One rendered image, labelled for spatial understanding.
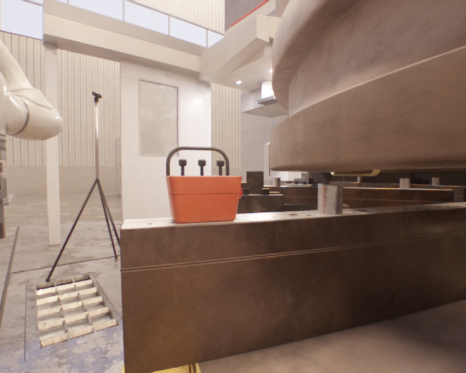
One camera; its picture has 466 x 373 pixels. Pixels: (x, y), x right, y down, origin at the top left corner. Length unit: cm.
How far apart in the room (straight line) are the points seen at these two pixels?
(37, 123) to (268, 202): 137
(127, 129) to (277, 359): 335
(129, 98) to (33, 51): 1119
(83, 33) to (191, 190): 329
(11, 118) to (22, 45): 1414
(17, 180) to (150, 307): 1331
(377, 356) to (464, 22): 95
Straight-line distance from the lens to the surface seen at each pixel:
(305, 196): 282
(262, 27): 353
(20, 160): 1398
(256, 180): 193
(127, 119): 383
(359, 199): 276
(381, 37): 123
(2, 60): 97
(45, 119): 89
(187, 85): 430
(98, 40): 386
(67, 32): 382
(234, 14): 470
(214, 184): 72
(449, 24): 108
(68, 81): 1464
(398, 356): 99
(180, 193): 71
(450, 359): 104
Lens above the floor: 82
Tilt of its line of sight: 3 degrees down
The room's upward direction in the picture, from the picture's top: straight up
